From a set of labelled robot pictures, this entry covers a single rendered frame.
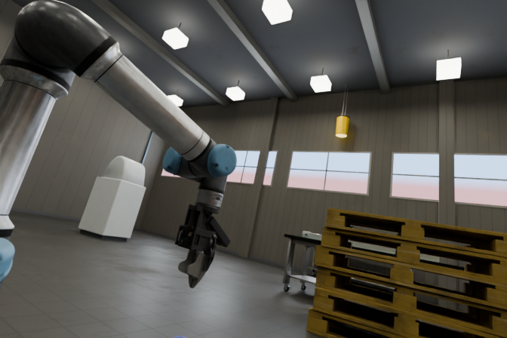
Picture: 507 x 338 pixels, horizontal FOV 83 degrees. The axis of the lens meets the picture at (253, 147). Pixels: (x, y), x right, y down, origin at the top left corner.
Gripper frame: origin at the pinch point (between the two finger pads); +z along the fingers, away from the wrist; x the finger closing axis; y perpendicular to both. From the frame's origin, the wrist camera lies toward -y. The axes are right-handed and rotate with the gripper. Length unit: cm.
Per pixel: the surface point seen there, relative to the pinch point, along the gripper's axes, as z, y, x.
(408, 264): -18, -196, 12
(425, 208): -157, -714, -60
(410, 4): -491, -420, -44
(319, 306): 27, -179, -47
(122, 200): -33, -232, -521
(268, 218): -77, -658, -464
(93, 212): 2, -202, -564
